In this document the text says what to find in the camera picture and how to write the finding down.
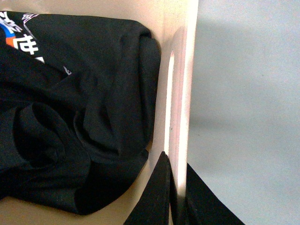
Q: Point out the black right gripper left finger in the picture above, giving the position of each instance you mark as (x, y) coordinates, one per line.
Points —
(153, 206)

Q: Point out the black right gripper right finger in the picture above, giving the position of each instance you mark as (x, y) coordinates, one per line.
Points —
(203, 207)

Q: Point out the beige plastic laundry hamper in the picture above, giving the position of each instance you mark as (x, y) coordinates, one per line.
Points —
(173, 25)

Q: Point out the black printed t-shirt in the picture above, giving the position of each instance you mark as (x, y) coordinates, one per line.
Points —
(77, 107)

